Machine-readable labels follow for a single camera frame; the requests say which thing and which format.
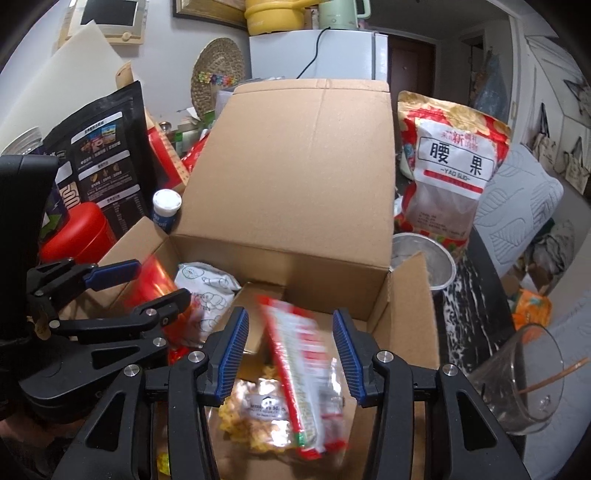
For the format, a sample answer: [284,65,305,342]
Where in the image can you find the red white striped snack packet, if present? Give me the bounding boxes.
[257,296,346,460]

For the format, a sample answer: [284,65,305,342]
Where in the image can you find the white bread snack packet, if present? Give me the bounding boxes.
[174,262,242,345]

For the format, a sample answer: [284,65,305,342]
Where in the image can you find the red candy packet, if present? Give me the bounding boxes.
[123,255,194,365]

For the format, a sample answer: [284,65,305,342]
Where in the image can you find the red cylindrical canister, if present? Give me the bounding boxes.
[40,202,117,264]

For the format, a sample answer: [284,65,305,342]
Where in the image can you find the yellow crisps clear packet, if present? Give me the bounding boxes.
[218,366,294,454]

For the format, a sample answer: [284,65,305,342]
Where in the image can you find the small white cap bottle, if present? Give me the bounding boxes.
[151,189,182,234]

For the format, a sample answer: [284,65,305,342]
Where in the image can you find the steel bowl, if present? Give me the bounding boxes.
[390,232,459,292]

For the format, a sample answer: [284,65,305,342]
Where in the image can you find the black snack pouch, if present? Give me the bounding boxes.
[43,81,157,238]

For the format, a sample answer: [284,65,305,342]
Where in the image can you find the glass mug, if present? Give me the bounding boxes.
[468,324,590,436]

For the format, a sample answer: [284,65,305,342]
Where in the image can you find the brown cardboard box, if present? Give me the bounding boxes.
[103,79,439,380]

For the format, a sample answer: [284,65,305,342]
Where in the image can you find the white foam board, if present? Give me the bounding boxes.
[1,23,124,147]

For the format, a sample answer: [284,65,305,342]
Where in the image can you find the cashew nut bag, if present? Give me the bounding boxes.
[394,91,512,260]

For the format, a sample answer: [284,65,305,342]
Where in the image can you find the light blue cushion far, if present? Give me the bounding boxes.
[474,144,564,277]

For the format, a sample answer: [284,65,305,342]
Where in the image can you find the woven straw fan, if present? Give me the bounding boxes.
[190,37,245,119]

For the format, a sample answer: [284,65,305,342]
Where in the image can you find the framed picture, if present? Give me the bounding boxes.
[171,0,246,30]

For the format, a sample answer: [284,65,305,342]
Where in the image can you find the white mini fridge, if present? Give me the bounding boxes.
[249,29,389,81]

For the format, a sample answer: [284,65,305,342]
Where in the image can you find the yellow pot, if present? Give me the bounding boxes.
[245,0,320,36]

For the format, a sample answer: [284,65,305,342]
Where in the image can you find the green electric kettle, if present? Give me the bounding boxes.
[318,0,372,30]

